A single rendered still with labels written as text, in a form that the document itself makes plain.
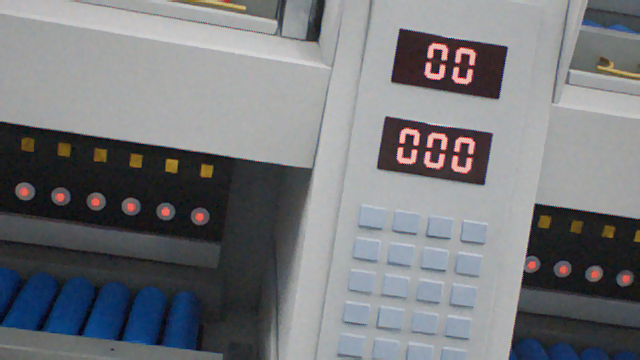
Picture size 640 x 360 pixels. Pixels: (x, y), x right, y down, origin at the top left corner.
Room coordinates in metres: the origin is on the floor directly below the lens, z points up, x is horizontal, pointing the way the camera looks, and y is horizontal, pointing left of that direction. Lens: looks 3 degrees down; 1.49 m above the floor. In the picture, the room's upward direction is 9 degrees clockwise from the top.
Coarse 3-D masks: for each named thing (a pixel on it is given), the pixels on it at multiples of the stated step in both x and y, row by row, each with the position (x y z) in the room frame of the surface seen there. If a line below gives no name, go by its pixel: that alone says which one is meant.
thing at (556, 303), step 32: (544, 224) 0.55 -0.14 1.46; (576, 224) 0.55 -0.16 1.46; (608, 224) 0.55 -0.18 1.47; (544, 256) 0.56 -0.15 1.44; (576, 256) 0.56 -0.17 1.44; (608, 256) 0.56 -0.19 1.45; (544, 288) 0.57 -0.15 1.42; (576, 288) 0.57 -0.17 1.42; (608, 288) 0.57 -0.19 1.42; (544, 320) 0.56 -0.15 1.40; (608, 320) 0.57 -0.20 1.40; (512, 352) 0.52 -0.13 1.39; (544, 352) 0.53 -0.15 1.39; (576, 352) 0.55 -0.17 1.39; (608, 352) 0.55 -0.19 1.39
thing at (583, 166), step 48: (576, 0) 0.37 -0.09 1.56; (624, 0) 0.56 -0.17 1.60; (576, 48) 0.45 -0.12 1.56; (624, 48) 0.45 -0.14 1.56; (576, 96) 0.40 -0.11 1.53; (624, 96) 0.43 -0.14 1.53; (576, 144) 0.38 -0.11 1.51; (624, 144) 0.39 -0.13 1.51; (576, 192) 0.39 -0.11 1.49; (624, 192) 0.39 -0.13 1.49
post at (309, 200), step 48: (528, 0) 0.38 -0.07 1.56; (336, 48) 0.37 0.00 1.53; (336, 96) 0.37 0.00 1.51; (528, 96) 0.38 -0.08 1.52; (336, 144) 0.37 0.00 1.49; (528, 144) 0.38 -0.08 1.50; (288, 192) 0.49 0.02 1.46; (336, 192) 0.37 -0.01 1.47; (528, 192) 0.38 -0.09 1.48; (288, 240) 0.45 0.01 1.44; (288, 288) 0.41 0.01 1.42; (288, 336) 0.38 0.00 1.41
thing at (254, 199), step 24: (240, 168) 0.56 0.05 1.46; (264, 168) 0.57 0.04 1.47; (240, 192) 0.57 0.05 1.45; (264, 192) 0.57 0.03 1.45; (240, 216) 0.57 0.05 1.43; (264, 216) 0.57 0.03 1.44; (0, 240) 0.55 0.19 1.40; (240, 240) 0.57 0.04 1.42; (264, 240) 0.57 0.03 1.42; (168, 264) 0.56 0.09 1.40; (240, 264) 0.57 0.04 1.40; (264, 264) 0.57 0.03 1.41; (240, 288) 0.57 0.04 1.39
